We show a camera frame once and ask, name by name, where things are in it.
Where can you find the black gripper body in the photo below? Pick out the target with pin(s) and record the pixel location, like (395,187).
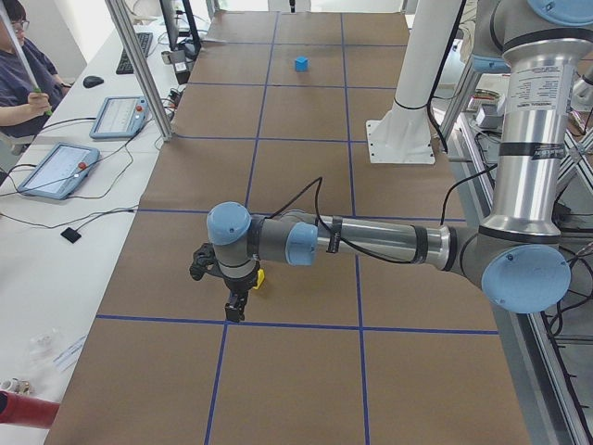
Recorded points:
(237,287)

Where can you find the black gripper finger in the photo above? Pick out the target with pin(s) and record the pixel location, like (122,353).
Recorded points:
(235,307)

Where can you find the yellow cube block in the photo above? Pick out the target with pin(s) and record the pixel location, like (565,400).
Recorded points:
(260,277)

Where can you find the blue cube block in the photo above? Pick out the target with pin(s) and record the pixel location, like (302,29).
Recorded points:
(301,64)

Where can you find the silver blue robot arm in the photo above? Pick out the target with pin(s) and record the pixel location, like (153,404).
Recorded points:
(513,256)

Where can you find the small black square pad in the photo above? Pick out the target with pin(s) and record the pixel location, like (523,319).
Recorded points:
(71,235)

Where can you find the far blue teach pendant tablet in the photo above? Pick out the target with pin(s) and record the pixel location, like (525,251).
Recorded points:
(120,117)

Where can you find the blue teach pendant tablet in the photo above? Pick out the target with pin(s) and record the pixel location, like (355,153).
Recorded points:
(120,117)
(60,172)

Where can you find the near blue teach pendant tablet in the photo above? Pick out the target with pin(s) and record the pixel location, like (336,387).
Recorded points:
(60,172)

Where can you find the black computer mouse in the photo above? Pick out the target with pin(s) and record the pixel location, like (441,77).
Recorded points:
(92,81)

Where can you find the seated person in navy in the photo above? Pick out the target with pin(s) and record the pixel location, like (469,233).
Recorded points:
(25,106)

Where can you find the red cylinder bottle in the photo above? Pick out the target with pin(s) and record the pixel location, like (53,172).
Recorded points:
(19,410)

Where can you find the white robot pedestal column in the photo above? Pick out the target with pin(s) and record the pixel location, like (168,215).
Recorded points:
(403,135)

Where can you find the aluminium frame post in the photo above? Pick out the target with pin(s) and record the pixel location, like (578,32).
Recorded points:
(127,34)

